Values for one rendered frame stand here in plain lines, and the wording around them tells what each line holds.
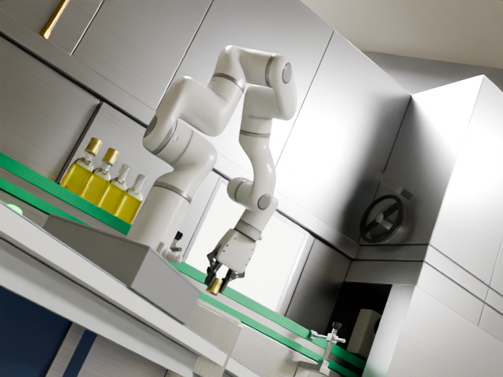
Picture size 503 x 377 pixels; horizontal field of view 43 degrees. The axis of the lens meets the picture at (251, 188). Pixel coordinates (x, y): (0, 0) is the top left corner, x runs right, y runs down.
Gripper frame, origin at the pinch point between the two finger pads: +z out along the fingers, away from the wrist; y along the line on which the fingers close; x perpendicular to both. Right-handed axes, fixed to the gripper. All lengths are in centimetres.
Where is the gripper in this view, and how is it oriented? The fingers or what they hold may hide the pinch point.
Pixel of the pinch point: (215, 282)
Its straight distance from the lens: 178.6
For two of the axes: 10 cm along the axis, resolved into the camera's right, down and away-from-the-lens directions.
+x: 4.4, 1.7, -8.8
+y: -7.3, -5.0, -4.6
